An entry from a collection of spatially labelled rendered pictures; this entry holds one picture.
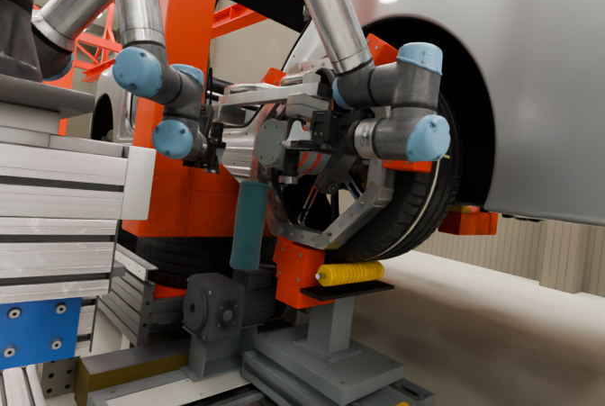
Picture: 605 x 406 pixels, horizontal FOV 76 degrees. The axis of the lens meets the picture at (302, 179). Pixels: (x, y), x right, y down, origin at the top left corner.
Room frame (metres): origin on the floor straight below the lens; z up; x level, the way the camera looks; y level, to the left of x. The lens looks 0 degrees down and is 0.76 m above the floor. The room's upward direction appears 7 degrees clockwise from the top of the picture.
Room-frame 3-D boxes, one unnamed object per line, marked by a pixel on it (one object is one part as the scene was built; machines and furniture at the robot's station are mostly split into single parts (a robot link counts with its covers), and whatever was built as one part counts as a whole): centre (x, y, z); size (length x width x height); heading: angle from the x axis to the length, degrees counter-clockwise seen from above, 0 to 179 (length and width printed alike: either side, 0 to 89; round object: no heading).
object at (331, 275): (1.14, -0.18, 0.51); 0.29 x 0.06 x 0.06; 133
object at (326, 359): (1.28, -0.15, 0.32); 0.40 x 0.30 x 0.28; 43
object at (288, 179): (0.88, 0.03, 0.83); 0.04 x 0.04 x 0.16
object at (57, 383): (1.25, 0.71, 0.21); 0.10 x 0.10 x 0.42; 43
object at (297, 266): (1.19, -0.05, 0.48); 0.16 x 0.12 x 0.17; 133
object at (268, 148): (1.11, 0.03, 0.85); 0.21 x 0.14 x 0.14; 133
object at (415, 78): (0.67, -0.16, 0.95); 0.11 x 0.08 x 0.11; 37
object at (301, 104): (0.90, 0.01, 0.93); 0.09 x 0.05 x 0.05; 133
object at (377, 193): (1.16, -0.02, 0.85); 0.54 x 0.07 x 0.54; 43
